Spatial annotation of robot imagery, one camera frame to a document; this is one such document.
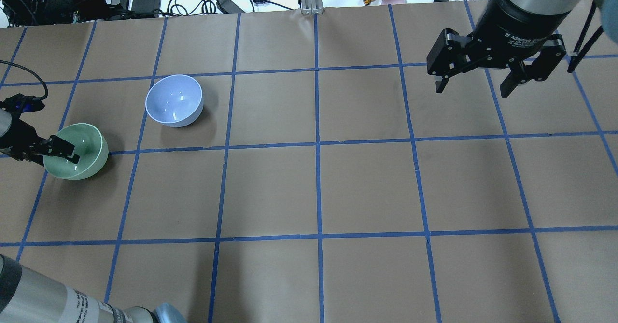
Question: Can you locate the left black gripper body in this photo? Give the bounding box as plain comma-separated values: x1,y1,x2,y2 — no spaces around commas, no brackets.
0,109,44,165

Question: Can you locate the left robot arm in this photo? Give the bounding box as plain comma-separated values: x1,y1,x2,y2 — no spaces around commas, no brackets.
0,110,185,323

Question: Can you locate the blue bowl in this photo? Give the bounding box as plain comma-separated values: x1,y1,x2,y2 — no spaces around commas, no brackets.
145,74,204,128

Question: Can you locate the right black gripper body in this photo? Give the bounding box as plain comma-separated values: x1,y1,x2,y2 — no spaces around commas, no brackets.
462,0,563,72

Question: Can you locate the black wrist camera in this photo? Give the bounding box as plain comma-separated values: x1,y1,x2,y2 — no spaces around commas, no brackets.
0,94,47,120

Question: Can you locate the green bowl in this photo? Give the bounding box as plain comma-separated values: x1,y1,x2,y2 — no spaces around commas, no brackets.
43,123,109,180

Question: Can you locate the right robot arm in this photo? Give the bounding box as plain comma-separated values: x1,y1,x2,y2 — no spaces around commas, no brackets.
427,0,617,97

